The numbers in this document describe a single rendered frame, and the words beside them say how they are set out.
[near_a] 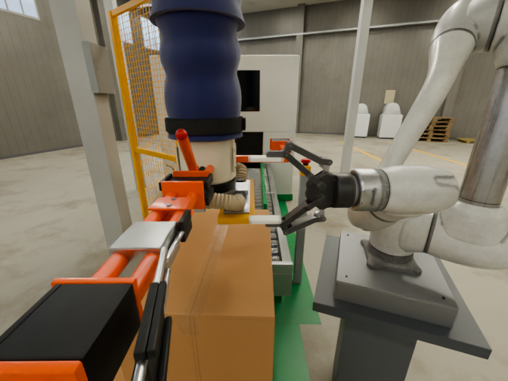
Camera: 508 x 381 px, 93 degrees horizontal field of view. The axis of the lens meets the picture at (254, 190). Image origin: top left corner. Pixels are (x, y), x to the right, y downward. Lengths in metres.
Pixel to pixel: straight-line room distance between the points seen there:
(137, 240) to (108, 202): 1.89
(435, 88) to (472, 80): 12.21
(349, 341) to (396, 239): 0.49
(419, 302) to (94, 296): 0.90
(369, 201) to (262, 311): 0.35
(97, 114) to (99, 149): 0.24
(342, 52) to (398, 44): 2.06
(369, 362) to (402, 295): 0.44
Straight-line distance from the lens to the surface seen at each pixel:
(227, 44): 0.69
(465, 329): 1.08
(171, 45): 0.69
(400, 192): 0.54
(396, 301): 0.98
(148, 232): 0.35
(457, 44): 0.88
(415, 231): 0.97
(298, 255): 2.01
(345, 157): 4.23
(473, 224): 0.96
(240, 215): 0.65
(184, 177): 0.56
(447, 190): 0.60
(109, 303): 0.24
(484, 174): 0.95
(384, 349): 1.25
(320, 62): 12.49
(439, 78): 0.81
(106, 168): 2.12
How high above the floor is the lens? 1.41
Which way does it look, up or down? 20 degrees down
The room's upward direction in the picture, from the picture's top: straight up
